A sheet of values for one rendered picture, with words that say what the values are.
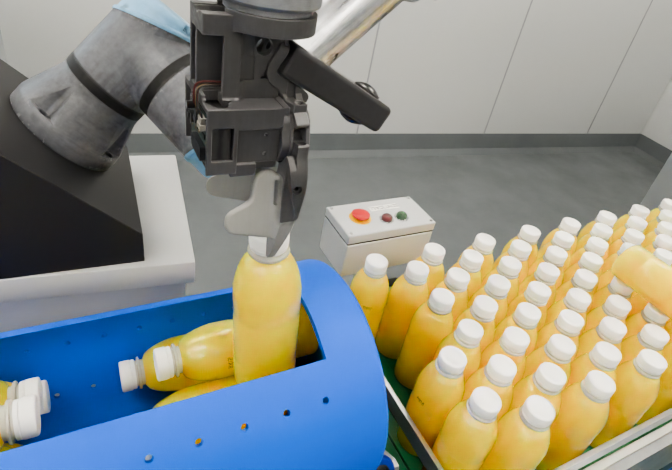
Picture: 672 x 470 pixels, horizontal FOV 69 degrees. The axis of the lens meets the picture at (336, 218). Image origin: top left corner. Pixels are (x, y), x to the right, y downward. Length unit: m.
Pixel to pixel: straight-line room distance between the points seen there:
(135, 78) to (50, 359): 0.37
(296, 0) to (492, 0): 3.51
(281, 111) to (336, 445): 0.35
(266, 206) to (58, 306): 0.44
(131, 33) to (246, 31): 0.36
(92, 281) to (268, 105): 0.44
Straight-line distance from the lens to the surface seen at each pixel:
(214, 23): 0.35
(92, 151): 0.73
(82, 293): 0.75
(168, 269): 0.73
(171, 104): 0.66
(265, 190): 0.41
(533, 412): 0.73
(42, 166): 0.67
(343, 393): 0.54
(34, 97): 0.73
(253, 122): 0.37
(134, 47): 0.69
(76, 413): 0.77
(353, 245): 0.91
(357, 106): 0.41
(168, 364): 0.63
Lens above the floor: 1.62
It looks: 34 degrees down
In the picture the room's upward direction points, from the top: 11 degrees clockwise
